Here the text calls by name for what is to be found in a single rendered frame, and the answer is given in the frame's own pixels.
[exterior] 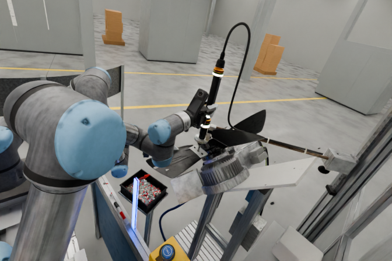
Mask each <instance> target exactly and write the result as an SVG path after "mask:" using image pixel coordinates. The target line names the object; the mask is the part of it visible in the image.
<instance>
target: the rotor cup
mask: <svg viewBox="0 0 392 261"><path fill-rule="evenodd" d="M201 148H202V149H203V150H205V151H206V152H207V153H208V155H207V156H205V157H203V158H202V161H207V160H209V159H212V158H214V157H217V156H219V155H221V154H223V153H224V152H226V148H224V149H221V148H220V147H216V146H215V145H214V144H212V143H211V142H207V143H206V144H201Z"/></svg>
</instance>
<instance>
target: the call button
mask: <svg viewBox="0 0 392 261"><path fill-rule="evenodd" d="M172 256H173V248H172V247H171V246H170V245H166V246H164V247H163V249H162V257H163V258H164V259H170V258H171V257H172Z"/></svg>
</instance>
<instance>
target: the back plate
mask: <svg viewBox="0 0 392 261"><path fill-rule="evenodd" d="M317 159H318V158H317V157H311V158H305V159H301V160H295V161H289V162H285V163H279V164H274V165H268V166H264V167H258V168H252V169H248V171H249V173H250V176H249V177H248V178H247V179H246V180H245V181H243V182H242V183H240V184H239V185H237V186H235V187H233V188H231V189H229V190H226V191H224V192H234V191H247V190H255V189H269V188H283V187H290V186H297V185H298V183H299V182H300V181H301V180H302V178H303V177H304V176H305V175H306V173H307V172H308V171H309V169H310V168H311V167H312V166H313V164H314V163H315V162H316V161H317Z"/></svg>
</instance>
